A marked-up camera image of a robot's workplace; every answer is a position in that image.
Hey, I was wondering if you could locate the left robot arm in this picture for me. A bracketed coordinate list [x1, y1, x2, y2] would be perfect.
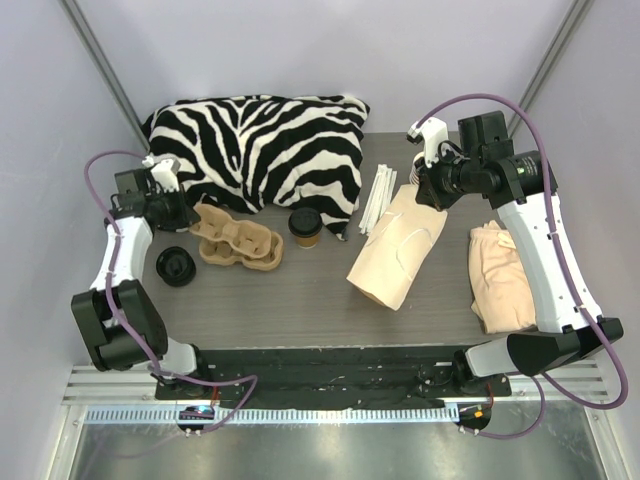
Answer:
[71, 166, 213, 399]

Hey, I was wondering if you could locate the white wrapped straw left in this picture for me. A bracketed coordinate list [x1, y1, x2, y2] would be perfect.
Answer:
[358, 164, 388, 235]

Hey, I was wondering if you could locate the zebra print pillow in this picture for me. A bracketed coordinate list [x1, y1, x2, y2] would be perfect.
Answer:
[141, 95, 370, 241]

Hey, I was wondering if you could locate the white wrapped straw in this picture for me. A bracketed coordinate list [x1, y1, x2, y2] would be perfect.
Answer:
[358, 164, 388, 235]
[369, 166, 397, 230]
[359, 164, 397, 235]

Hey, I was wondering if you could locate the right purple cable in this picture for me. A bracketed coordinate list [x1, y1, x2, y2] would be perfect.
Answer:
[407, 92, 630, 440]

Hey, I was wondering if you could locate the single paper cup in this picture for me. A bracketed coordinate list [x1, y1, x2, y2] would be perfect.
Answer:
[294, 233, 320, 249]

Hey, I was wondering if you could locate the white wrapped straw right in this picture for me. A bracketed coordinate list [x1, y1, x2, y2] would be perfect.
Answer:
[369, 166, 397, 230]

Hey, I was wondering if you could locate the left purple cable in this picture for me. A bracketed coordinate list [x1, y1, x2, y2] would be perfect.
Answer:
[83, 150, 260, 441]

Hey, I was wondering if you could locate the white wrapped straw middle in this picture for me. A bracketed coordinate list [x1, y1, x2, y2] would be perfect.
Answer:
[359, 164, 397, 235]

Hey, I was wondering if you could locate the black lid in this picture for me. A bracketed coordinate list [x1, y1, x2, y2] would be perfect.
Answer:
[155, 246, 197, 288]
[288, 207, 323, 238]

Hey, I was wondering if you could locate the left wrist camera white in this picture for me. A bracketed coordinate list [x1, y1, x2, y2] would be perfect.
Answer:
[142, 155, 180, 193]

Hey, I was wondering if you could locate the stack of paper cups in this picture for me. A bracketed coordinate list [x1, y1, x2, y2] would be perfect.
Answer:
[409, 153, 424, 185]

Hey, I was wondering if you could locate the aluminium rail frame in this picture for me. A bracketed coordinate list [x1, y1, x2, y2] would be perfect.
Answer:
[44, 366, 630, 479]

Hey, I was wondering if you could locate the purple cable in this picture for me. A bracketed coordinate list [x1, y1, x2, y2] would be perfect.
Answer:
[407, 92, 630, 440]
[83, 150, 260, 441]

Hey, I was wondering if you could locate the brown paper bag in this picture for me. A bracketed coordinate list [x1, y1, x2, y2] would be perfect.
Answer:
[346, 184, 447, 311]

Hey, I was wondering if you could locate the beige cloth bag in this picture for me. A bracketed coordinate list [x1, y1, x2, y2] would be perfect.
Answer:
[468, 220, 536, 334]

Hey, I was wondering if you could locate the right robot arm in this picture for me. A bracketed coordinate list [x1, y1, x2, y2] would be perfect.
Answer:
[407, 111, 628, 395]

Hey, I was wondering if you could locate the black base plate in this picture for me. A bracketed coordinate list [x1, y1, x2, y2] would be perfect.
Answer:
[155, 346, 511, 410]

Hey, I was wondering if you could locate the cardboard cup carrier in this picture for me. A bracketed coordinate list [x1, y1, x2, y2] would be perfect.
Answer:
[189, 204, 284, 272]

